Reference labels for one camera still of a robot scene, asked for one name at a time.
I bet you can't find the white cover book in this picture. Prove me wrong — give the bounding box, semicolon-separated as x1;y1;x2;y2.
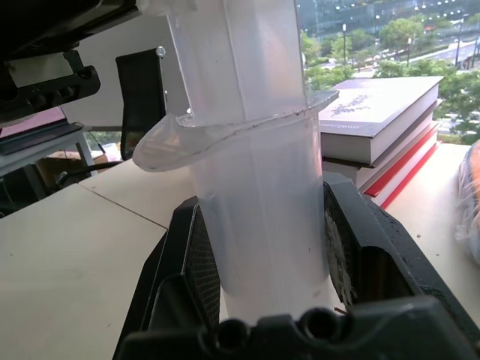
321;98;443;188

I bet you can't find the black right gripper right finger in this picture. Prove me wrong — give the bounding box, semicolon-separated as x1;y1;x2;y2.
322;172;480;335

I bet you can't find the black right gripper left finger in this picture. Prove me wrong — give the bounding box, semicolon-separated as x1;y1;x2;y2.
113;196;222;359

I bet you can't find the red cover book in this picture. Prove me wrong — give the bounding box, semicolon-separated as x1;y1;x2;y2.
359;121;442;209

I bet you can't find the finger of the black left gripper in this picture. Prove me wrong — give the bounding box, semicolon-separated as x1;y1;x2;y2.
0;0;143;60

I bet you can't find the white background desk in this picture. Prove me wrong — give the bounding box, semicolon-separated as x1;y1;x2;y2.
0;125;95;177

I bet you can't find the grey cover thick book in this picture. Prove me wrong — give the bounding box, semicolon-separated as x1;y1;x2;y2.
317;76;445;168

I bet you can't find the brown cardboard box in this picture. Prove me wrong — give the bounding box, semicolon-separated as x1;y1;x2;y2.
35;148;110;180

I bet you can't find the orange object in plastic bag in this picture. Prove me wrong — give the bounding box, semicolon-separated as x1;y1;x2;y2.
453;139;480;269

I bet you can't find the black cable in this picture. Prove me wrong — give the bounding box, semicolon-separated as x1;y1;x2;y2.
55;160;125;187

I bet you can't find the translucent plastic pitcher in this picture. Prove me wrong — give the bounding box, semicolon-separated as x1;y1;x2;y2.
132;0;341;320

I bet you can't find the black office chair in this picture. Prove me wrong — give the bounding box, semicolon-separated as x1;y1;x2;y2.
115;48;167;163

